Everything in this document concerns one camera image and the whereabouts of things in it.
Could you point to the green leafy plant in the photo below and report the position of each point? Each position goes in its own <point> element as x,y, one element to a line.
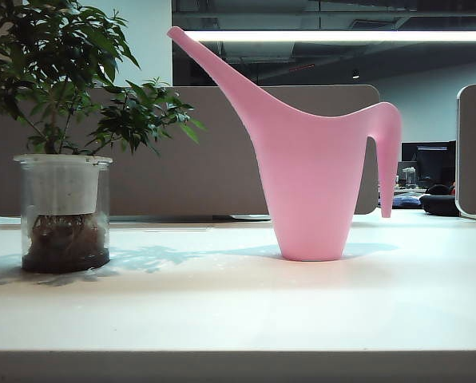
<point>62,52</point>

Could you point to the black computer monitor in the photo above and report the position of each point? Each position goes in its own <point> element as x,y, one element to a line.
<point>433,163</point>
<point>408,151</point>

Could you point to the dark blue keyboard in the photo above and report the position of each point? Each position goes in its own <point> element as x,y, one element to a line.
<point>406,200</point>

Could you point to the white inner plant pot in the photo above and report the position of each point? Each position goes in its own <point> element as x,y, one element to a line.
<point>66,187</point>

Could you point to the long ceiling light strip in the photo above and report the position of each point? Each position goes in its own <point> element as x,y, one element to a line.
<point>342,36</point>

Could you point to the pink plastic watering can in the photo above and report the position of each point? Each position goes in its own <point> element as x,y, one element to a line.
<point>310,179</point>

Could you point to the black round cushion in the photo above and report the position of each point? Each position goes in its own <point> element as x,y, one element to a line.
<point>437,203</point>

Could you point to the small clear jar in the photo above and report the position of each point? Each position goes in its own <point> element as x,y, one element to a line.
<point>408,176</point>

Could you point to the grey table mat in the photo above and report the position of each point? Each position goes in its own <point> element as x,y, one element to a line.
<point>206,159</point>

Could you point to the clear glass outer pot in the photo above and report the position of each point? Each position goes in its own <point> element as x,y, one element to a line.
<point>64,249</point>

